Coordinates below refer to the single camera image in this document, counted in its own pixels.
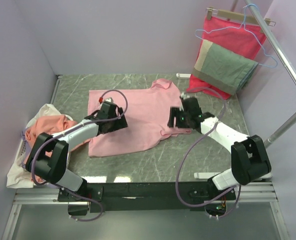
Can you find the white laundry basket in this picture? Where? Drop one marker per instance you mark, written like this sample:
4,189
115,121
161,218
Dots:
22,150

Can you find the white rack foot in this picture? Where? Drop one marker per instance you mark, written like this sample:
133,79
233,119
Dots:
183,75
207,175

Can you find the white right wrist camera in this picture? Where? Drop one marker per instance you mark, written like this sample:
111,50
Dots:
184,95

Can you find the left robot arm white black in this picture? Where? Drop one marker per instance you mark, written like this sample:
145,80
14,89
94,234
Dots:
49,155

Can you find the salmon orange t-shirt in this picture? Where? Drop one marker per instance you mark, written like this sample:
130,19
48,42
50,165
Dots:
50,124

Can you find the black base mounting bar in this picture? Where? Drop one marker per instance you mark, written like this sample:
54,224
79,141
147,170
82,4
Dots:
141,196

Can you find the green beige folded cloth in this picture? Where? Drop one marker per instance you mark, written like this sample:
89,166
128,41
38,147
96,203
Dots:
222,68

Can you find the red mesh laundry bag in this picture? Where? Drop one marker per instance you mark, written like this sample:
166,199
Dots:
197,85

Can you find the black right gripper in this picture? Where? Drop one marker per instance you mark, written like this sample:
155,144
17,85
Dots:
174,111

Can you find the blue wire hanger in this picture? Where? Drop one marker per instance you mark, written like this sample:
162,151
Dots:
241,38

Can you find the white rack foot rear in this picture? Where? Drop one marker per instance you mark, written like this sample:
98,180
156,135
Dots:
183,75

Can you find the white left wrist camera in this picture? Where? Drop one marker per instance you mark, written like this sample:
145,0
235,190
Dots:
101,100

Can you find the white rack foot front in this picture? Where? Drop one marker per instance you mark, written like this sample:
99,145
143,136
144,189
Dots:
207,175

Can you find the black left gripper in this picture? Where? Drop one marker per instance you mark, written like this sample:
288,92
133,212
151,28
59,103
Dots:
120,124

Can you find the silver clothes rack pole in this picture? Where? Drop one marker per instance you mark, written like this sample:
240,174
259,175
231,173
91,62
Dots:
284,61

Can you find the pink t-shirt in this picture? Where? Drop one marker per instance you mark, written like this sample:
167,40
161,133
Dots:
147,116

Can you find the white cream t-shirt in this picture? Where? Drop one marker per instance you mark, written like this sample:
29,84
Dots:
47,109

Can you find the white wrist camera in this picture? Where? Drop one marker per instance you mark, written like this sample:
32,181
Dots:
184,95
101,100

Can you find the wooden clip hanger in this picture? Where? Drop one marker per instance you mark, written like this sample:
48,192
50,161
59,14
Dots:
230,15

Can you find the lavender purple t-shirt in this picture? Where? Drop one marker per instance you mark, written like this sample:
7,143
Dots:
23,135

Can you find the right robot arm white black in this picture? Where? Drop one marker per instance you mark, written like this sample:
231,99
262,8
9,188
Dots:
249,159

